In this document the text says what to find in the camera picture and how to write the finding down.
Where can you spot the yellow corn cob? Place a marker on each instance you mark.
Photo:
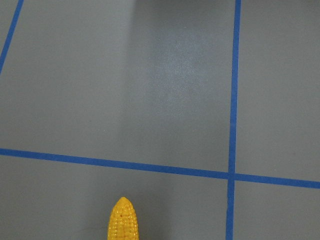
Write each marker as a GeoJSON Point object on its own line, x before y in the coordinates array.
{"type": "Point", "coordinates": [123, 222]}

